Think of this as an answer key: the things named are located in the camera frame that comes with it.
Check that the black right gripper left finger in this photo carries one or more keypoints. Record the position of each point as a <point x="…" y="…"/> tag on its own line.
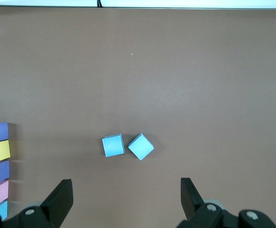
<point x="59" y="202"/>

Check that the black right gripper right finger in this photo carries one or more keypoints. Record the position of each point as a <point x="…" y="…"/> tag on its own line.
<point x="190" y="204"/>

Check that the brown table mat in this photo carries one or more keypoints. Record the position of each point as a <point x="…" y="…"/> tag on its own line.
<point x="152" y="83"/>

